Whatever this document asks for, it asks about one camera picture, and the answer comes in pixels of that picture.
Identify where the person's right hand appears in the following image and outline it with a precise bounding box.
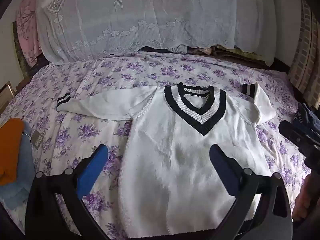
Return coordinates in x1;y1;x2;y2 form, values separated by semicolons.
291;172;320;222

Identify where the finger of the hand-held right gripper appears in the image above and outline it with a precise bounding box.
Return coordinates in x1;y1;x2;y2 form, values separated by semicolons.
293;102;320;140
278;120;313;151

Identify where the pink floral cloth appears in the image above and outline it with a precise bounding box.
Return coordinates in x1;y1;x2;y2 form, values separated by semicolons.
16;0;43;68

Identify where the white lace cover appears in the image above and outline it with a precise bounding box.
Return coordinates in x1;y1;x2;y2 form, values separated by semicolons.
35;0;277;67

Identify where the wooden framed board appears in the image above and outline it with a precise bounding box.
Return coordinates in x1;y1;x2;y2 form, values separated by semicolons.
0;81;17;113

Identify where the orange garment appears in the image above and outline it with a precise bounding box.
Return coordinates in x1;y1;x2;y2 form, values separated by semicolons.
0;118;25;187

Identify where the pile of folded blankets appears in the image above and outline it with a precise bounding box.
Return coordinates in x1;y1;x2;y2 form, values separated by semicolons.
139;43;273;67

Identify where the grey hang tag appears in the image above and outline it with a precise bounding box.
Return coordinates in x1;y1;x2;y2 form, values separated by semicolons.
30;131;44;151

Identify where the white V-neck sweater navy trim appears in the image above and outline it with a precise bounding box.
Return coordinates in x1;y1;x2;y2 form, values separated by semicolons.
56;81;277;233

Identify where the light blue garment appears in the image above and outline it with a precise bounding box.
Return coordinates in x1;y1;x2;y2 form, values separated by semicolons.
0;140;34;208

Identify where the purple floral bedsheet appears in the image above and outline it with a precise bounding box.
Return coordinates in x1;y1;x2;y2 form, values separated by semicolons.
0;51;310;240

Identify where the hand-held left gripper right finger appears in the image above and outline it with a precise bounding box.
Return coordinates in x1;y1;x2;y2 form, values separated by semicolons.
209;144;293;240

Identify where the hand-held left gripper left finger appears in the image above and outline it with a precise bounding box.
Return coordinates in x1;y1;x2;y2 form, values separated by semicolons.
25;144;110;240

